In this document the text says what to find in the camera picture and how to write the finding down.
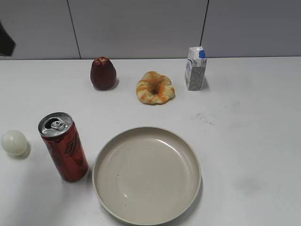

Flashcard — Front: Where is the red cola can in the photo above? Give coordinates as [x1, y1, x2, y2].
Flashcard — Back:
[38, 112, 88, 182]

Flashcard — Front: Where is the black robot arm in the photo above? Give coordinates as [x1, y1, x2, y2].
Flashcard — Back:
[0, 23, 16, 57]

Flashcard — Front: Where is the beige round plate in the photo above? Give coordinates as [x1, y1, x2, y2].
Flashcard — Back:
[92, 127, 202, 226]

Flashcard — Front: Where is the dark red wax apple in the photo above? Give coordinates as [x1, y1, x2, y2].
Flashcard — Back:
[90, 57, 117, 90]

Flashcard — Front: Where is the small white milk carton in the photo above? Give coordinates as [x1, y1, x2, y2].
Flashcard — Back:
[185, 47, 207, 91]

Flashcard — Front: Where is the white egg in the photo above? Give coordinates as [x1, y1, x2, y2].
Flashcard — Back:
[1, 130, 27, 156]

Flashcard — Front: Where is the orange striped bread ring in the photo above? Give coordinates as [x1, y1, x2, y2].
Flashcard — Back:
[136, 71, 176, 105]

